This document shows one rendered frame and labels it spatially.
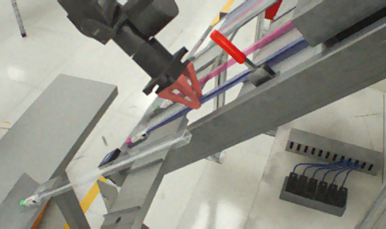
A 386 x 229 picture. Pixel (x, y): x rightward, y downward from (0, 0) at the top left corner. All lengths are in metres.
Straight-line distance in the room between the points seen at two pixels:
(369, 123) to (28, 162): 1.02
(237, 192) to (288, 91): 1.21
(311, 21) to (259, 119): 0.16
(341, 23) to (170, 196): 1.30
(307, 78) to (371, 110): 0.78
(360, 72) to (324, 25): 0.07
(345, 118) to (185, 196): 0.81
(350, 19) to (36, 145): 0.91
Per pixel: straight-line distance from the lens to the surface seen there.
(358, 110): 1.21
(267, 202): 0.90
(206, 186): 1.66
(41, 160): 1.07
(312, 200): 0.89
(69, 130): 1.12
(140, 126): 0.90
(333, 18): 0.46
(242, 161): 1.77
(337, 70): 0.45
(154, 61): 0.63
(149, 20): 0.59
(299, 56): 0.52
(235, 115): 0.52
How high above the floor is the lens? 1.36
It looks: 44 degrees down
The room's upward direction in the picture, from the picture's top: straight up
